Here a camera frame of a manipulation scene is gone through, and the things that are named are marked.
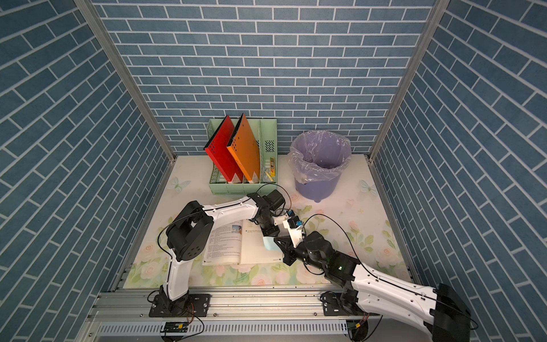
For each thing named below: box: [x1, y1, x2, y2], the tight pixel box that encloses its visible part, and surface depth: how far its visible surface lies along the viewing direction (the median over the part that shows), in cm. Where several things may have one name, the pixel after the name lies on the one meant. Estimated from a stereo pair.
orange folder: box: [226, 112, 261, 184], surface depth 95 cm
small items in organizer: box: [264, 156, 276, 183], surface depth 114 cm
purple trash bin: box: [287, 130, 352, 204], surface depth 94 cm
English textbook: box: [202, 218, 285, 266], surface depth 87 cm
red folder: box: [203, 114, 244, 184], surface depth 89 cm
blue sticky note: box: [262, 236, 282, 252], surface depth 77 cm
